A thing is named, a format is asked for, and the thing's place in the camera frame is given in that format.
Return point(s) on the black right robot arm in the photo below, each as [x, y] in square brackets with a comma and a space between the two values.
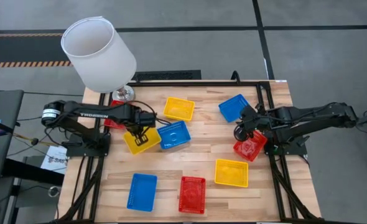
[311, 116]

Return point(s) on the white shade table lamp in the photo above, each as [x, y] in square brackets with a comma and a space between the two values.
[99, 59]

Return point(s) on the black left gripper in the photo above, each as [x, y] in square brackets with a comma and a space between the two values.
[140, 118]

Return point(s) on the red plastic mesh basket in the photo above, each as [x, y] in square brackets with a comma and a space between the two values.
[112, 124]
[192, 196]
[250, 149]

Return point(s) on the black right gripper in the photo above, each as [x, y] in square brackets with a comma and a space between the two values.
[253, 118]

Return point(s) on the yellow plastic mesh basket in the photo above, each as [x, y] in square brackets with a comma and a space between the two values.
[178, 109]
[231, 173]
[130, 144]

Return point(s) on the blue plastic mesh basket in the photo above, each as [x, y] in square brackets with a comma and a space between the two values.
[142, 193]
[231, 109]
[174, 135]

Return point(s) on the black floor vent grille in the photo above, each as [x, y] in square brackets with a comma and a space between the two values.
[166, 75]

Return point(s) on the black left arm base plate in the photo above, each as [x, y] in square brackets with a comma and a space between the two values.
[77, 149]

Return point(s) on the black aluminium table frame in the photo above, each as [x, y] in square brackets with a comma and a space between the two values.
[186, 84]

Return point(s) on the white printed paper sheet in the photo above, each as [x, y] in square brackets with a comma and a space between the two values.
[57, 158]

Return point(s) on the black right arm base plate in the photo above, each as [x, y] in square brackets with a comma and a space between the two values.
[287, 151]

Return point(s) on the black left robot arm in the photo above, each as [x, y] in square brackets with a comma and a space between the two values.
[90, 113]

